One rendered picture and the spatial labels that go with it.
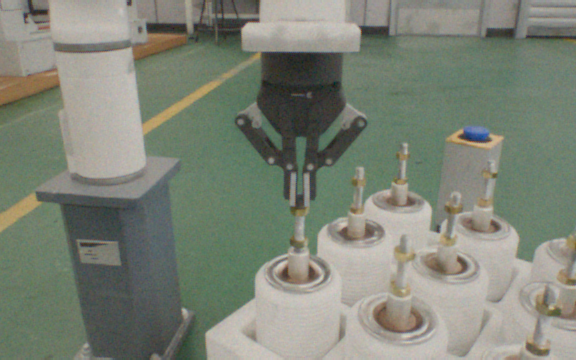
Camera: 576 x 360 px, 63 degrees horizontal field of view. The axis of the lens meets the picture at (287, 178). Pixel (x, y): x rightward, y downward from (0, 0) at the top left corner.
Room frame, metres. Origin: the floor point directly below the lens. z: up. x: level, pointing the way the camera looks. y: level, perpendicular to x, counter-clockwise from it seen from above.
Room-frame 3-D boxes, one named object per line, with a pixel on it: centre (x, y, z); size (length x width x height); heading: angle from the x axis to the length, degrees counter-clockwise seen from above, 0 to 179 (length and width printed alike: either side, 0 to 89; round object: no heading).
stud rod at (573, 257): (0.38, -0.27, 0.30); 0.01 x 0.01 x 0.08; 48
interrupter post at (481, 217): (0.55, -0.25, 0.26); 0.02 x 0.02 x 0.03
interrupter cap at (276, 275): (0.44, -0.01, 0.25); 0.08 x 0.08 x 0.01
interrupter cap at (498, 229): (0.55, -0.25, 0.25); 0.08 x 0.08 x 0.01
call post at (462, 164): (0.73, -0.30, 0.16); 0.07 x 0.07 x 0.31; 51
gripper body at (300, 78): (0.44, -0.01, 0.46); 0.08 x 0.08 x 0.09
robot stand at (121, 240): (0.61, 0.25, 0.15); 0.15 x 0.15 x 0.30; 80
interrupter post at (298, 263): (0.44, -0.01, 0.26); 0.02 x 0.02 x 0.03
